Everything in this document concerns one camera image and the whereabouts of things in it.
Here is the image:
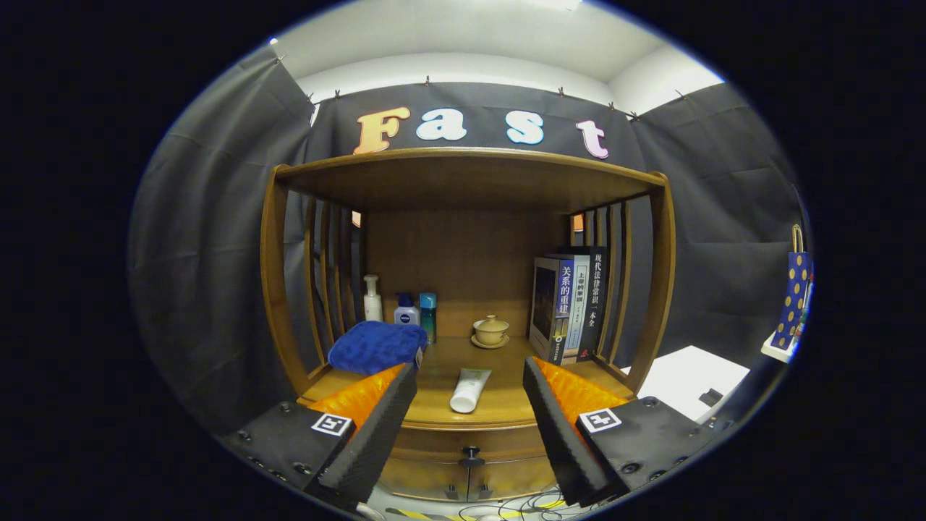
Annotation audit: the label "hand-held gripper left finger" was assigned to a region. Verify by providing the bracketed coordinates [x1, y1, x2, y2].
[221, 362, 419, 507]

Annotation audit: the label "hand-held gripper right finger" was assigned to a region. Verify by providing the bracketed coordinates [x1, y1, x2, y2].
[522, 355, 721, 507]

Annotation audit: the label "wooden drawer with black knob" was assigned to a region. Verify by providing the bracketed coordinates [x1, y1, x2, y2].
[391, 418, 552, 464]

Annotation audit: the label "white facial cleanser tube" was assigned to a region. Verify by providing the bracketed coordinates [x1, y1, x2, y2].
[449, 368, 493, 415]

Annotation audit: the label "wooden cabinet door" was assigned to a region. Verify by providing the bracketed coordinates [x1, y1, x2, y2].
[467, 456, 561, 501]
[376, 454, 471, 504]

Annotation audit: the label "wooden countertop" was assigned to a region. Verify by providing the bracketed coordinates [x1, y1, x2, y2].
[297, 335, 648, 429]

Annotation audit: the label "white drawer cabinet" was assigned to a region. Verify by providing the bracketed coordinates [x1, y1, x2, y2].
[622, 345, 751, 424]

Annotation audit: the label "wooden cabinet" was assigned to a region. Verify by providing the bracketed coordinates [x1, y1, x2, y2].
[260, 147, 677, 504]

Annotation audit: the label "folded blue towel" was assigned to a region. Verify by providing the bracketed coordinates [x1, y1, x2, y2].
[328, 321, 429, 376]

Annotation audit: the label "light blue book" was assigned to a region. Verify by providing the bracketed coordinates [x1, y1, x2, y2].
[564, 253, 590, 360]

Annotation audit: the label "beige lidded teacup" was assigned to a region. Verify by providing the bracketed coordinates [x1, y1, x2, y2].
[474, 314, 510, 345]

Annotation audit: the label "white pump bottle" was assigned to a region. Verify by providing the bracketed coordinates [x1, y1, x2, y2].
[363, 274, 384, 323]

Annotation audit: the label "black book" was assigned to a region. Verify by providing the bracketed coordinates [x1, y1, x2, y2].
[561, 246, 608, 363]

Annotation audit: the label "white shelf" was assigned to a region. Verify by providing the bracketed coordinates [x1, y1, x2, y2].
[760, 334, 800, 364]

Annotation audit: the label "black backdrop cloth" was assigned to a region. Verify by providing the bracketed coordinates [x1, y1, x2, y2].
[129, 43, 807, 435]

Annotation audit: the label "blue gold-dotted gift bag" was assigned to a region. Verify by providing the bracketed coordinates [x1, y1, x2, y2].
[769, 224, 815, 352]

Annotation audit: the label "black floor cables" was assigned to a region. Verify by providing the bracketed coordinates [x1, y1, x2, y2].
[463, 488, 572, 520]

